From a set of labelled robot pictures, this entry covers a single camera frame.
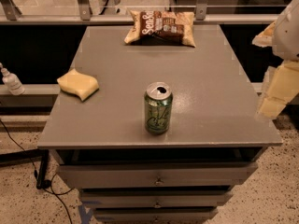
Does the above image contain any green soda can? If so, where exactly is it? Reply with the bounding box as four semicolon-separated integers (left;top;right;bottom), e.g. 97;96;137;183
144;82;173;134

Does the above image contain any grey drawer cabinet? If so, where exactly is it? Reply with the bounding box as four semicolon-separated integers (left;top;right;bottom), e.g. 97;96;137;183
39;25;281;224

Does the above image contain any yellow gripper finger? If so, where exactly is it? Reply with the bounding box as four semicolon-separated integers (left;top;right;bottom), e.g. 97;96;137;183
252;21;276;48
257;61;299;119

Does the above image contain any yellow sponge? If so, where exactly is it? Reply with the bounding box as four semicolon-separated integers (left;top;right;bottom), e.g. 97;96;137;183
57;69;99;101

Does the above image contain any bottom grey drawer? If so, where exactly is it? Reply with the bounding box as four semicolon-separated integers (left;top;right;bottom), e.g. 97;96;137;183
93;207;218;222

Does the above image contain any top grey drawer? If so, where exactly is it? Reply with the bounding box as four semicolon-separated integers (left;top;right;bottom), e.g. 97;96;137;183
58;162;258;189

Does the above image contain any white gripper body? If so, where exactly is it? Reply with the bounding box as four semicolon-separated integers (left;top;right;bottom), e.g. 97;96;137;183
272;0;299;61

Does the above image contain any grey drawer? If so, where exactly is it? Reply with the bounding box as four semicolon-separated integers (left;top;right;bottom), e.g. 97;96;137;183
58;162;258;189
93;207;218;222
81;190;232;208

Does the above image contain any black cable on floor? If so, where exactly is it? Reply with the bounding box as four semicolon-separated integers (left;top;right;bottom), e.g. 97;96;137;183
0;119;74;224

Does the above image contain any black metal floor bar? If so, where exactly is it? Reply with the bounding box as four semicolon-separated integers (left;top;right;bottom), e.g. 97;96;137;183
0;148;51;189

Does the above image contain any brown chip bag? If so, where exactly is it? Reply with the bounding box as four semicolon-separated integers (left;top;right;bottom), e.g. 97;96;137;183
124;10;196;48

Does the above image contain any grey metal railing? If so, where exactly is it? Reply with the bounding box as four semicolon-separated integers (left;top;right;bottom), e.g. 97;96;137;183
0;0;291;25

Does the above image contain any middle grey drawer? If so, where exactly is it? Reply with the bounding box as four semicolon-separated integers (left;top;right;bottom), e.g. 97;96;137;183
81;190;232;208

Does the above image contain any white spray bottle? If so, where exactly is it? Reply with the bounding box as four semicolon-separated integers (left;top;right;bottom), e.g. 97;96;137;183
0;63;25;95

